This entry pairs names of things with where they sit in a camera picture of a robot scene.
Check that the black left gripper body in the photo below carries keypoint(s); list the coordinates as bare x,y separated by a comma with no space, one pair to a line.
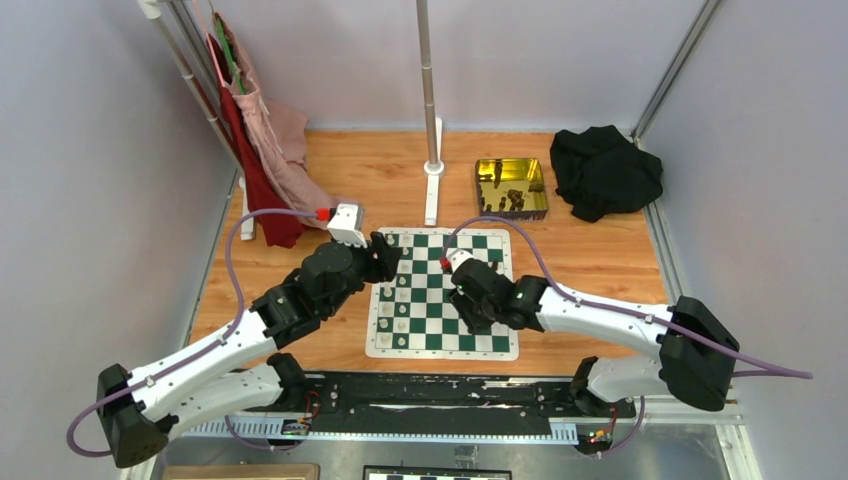
363,268

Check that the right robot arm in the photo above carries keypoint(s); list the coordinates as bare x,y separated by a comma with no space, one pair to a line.
680,349

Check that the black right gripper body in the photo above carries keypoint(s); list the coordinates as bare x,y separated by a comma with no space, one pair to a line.
477,317

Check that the white clothes rack pole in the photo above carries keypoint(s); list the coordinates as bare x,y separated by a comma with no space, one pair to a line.
181,32

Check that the white stand base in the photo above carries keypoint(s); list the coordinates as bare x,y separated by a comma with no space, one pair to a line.
433,192

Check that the metal stand pole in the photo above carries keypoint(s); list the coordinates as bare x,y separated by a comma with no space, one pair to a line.
426,67

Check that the green white chess board mat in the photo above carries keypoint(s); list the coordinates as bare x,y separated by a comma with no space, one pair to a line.
432,328

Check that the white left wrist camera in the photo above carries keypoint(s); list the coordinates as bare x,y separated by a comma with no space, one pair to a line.
345,225

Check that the pink cloth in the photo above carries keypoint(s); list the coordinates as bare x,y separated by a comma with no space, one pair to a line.
275,131

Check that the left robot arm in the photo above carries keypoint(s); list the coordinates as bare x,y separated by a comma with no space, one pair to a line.
242,364

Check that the red cloth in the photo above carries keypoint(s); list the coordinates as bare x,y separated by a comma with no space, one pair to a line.
278,230

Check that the black cloth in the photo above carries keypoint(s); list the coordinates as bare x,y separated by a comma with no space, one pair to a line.
600,172

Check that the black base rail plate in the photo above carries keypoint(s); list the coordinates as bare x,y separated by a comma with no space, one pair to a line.
440,404

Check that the decorated gold tin box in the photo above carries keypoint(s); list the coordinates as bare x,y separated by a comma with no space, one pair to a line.
511,188

